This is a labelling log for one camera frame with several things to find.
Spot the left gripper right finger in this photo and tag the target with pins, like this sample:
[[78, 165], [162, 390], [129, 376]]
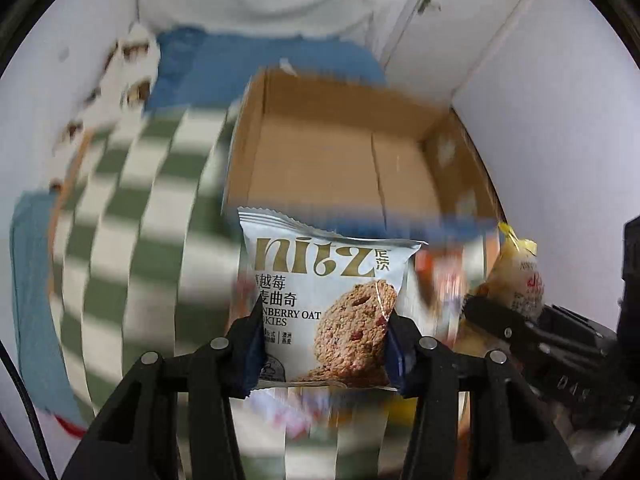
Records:
[[511, 435]]

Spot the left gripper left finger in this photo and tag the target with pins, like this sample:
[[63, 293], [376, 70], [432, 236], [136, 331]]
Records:
[[134, 436]]

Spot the yellow snack bag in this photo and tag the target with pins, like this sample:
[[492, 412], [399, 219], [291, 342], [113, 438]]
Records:
[[514, 280]]

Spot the white oat cookie packet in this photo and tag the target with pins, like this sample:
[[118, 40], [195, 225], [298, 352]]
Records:
[[326, 299]]

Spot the green white checkered blanket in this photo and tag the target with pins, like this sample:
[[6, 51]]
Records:
[[143, 257]]

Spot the brown cardboard box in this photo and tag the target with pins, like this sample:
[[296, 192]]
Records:
[[362, 161]]

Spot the bear print pillow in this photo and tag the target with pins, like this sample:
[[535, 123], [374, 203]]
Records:
[[128, 78]]

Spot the blue bed sheet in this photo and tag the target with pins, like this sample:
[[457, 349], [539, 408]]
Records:
[[195, 68]]

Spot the white door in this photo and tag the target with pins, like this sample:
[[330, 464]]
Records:
[[436, 43]]

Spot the white quilt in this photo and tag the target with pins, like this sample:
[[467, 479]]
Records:
[[311, 19]]

